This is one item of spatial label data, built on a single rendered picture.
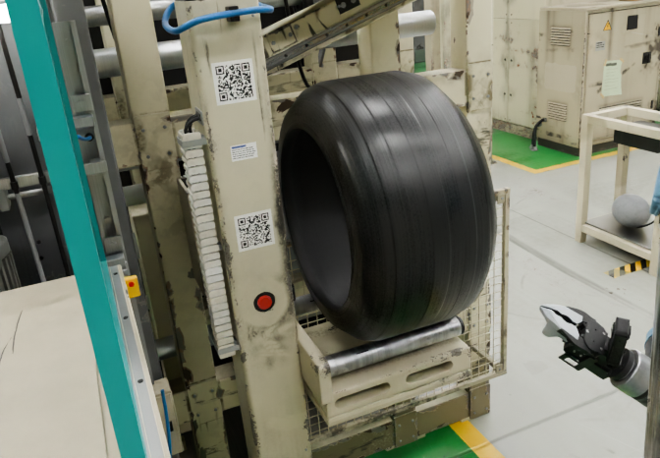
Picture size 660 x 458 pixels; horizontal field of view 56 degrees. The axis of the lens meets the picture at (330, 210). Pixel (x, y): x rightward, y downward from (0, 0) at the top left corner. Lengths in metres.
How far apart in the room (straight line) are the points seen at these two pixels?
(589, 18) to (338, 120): 4.63
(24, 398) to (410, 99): 0.84
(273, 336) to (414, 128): 0.52
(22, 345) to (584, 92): 5.29
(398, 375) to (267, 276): 0.36
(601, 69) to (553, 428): 3.82
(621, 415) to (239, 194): 1.96
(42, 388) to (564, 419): 2.19
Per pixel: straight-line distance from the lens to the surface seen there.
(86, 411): 0.74
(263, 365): 1.37
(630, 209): 3.96
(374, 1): 1.70
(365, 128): 1.17
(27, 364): 0.86
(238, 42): 1.16
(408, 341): 1.41
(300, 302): 1.58
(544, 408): 2.74
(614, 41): 5.93
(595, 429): 2.68
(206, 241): 1.23
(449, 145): 1.20
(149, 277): 2.05
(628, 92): 6.16
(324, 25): 1.64
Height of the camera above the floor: 1.68
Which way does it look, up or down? 21 degrees down
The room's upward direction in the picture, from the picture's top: 5 degrees counter-clockwise
